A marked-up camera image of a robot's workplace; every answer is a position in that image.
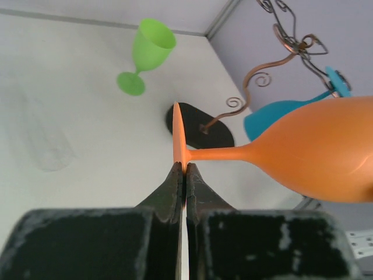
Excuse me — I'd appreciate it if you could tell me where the orange plastic wine glass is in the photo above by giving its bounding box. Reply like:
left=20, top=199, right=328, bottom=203
left=173, top=96, right=372, bottom=202

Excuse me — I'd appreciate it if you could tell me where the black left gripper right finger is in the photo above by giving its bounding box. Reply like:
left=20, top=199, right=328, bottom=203
left=185, top=163, right=364, bottom=279

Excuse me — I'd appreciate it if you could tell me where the clear upside-down glass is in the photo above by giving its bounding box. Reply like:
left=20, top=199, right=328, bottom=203
left=22, top=97, right=75, bottom=172

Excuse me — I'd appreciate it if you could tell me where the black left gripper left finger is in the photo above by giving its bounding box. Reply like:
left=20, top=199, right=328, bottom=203
left=1, top=163, right=183, bottom=279

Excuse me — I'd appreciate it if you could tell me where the green plastic wine glass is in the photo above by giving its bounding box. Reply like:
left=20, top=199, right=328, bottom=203
left=117, top=18, right=177, bottom=96

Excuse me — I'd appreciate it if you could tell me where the blue plastic wine glass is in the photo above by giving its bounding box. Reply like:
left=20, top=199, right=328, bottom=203
left=244, top=66, right=352, bottom=142

